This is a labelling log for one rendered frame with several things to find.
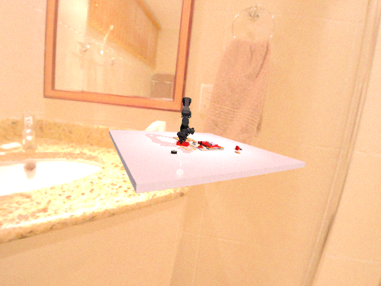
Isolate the tan flat base plate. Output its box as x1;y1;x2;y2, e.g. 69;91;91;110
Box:
189;141;224;151

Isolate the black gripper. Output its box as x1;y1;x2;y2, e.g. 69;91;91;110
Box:
177;125;190;144

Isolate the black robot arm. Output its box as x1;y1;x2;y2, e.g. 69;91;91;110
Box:
181;97;195;134

